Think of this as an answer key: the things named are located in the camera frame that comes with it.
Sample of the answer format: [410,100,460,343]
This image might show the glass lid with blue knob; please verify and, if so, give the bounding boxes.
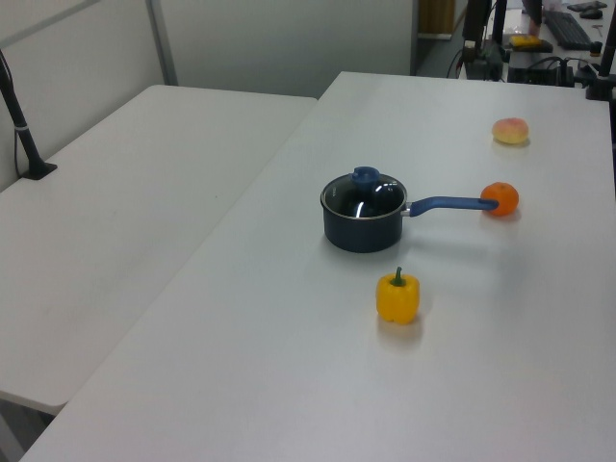
[321,166,409,220]

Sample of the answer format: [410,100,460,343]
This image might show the dark blue saucepan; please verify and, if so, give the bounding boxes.
[320,173,501,254]

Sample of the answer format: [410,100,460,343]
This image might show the yellow bell pepper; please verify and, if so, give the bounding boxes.
[375,267,421,325]

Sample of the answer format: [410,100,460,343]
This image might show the white side table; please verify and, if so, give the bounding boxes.
[0,85,319,418]

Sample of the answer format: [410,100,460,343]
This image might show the orange mandarin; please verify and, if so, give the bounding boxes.
[479,181,521,218]

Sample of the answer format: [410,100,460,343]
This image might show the pink yellow peach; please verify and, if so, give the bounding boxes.
[491,116,531,145]

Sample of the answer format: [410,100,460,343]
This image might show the brown wooden panel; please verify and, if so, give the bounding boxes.
[417,0,456,37]

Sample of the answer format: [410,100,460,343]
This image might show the black equipment stand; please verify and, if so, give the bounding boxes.
[460,0,489,68]

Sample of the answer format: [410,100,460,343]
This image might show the black electronics box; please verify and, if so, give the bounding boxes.
[507,56,577,87]

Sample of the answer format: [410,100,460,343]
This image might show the black keyboard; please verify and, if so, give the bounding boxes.
[545,10,591,48]

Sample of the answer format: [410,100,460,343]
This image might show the black stand with table clamp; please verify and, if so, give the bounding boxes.
[584,26,616,102]

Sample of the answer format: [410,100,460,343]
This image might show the grey metal partition post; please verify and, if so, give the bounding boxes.
[145,0,180,88]

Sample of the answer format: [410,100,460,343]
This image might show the black camera pole with base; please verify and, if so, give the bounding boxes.
[0,47,59,182]

